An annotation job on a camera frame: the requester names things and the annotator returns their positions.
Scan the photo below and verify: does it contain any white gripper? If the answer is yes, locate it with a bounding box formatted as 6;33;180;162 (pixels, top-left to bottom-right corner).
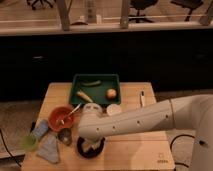
82;103;103;117

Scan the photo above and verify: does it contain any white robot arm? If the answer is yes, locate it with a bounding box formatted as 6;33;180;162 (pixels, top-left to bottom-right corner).
78;94;213;171

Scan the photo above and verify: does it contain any spoon in orange bowl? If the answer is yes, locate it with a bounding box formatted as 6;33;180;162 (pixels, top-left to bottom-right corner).
59;103;81;125

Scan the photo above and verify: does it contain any orange bowl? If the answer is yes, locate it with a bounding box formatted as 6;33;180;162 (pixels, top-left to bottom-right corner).
48;106;74;132

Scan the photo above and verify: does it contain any dark purple bowl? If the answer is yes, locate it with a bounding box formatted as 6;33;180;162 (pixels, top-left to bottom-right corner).
77;137;105;159

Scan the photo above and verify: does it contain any white round lid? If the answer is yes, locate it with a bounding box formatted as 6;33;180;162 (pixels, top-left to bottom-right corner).
106;104;122;116

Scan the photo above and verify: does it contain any yellow corn cob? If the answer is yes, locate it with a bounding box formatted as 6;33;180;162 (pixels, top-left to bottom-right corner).
77;91;93;103

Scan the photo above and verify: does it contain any green plastic tray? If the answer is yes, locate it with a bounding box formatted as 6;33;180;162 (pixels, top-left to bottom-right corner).
69;74;121;107

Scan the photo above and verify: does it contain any orange apple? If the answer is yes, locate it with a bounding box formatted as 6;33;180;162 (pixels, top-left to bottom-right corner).
106;89;117;100

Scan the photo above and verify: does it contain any green cucumber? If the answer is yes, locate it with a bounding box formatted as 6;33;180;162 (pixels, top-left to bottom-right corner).
82;80;101;87

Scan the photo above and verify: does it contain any small metal cup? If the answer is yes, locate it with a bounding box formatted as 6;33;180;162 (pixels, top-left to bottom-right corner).
58;128;72;146

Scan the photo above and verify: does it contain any blue sponge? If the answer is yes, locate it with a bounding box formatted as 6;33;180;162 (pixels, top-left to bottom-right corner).
32;119;49;140

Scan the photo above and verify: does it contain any grey folded cloth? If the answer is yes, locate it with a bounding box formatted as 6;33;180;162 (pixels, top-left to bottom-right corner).
37;134;60;164

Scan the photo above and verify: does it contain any green cup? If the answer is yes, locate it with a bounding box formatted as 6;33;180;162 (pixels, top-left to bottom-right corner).
22;134;37;150

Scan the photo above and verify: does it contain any office chair centre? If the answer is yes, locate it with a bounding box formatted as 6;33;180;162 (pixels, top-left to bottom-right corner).
129;0;158;23

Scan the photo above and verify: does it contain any office chair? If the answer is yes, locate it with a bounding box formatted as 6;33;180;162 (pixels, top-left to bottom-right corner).
129;0;158;23
171;0;203;22
26;0;56;10

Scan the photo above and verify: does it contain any office chair left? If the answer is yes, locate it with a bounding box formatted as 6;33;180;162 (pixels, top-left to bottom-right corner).
26;0;56;10

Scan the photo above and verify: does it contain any office chair right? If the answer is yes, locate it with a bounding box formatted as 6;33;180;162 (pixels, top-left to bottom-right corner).
171;0;203;22

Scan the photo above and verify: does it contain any black cable left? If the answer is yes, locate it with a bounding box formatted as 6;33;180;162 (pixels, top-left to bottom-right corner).
0;128;23;168

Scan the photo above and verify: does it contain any black cable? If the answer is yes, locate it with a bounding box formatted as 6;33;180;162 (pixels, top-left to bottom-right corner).
169;133;196;169
0;128;23;168

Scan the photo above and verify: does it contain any black cable right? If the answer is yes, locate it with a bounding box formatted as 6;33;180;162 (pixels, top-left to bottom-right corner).
169;133;196;169

